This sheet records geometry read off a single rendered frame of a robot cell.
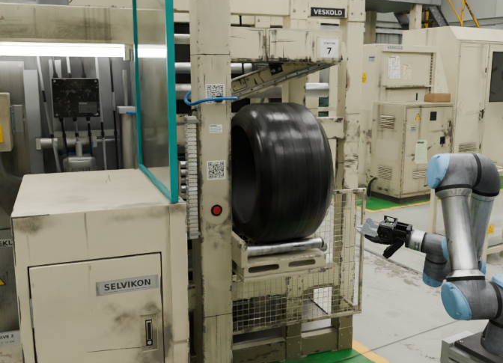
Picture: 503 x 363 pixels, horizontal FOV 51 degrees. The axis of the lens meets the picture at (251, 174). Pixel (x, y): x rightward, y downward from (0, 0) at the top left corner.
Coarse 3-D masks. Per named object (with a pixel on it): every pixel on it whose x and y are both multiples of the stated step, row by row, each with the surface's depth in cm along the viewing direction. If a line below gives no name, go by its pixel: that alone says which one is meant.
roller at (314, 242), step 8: (288, 240) 213; (296, 240) 214; (304, 240) 214; (312, 240) 215; (320, 240) 216; (248, 248) 206; (256, 248) 207; (264, 248) 208; (272, 248) 209; (280, 248) 210; (288, 248) 212; (296, 248) 213; (304, 248) 214; (248, 256) 207
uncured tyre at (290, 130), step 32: (256, 128) 199; (288, 128) 198; (320, 128) 203; (256, 160) 197; (288, 160) 192; (320, 160) 197; (256, 192) 198; (288, 192) 193; (320, 192) 198; (256, 224) 203; (288, 224) 200; (320, 224) 208
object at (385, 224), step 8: (384, 216) 198; (384, 224) 194; (392, 224) 196; (400, 224) 194; (408, 224) 193; (384, 232) 194; (392, 232) 192; (400, 232) 192; (408, 232) 190; (384, 240) 195; (392, 240) 195; (400, 240) 194; (408, 240) 190
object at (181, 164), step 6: (180, 156) 252; (180, 162) 240; (180, 168) 253; (186, 168) 254; (180, 174) 241; (180, 180) 242; (186, 180) 242; (180, 186) 240; (180, 192) 241; (186, 192) 244; (186, 204) 243; (186, 216) 246
